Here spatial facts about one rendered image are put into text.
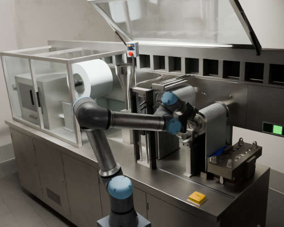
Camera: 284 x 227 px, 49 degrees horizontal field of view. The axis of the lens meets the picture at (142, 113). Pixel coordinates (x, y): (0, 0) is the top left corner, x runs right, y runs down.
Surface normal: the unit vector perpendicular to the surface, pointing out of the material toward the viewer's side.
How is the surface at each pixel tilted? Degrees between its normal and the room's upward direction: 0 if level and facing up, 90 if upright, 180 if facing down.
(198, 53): 90
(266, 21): 90
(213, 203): 0
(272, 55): 90
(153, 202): 90
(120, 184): 7
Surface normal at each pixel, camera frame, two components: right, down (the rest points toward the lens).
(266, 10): -0.78, 0.24
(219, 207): -0.06, -0.95
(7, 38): 0.62, 0.21
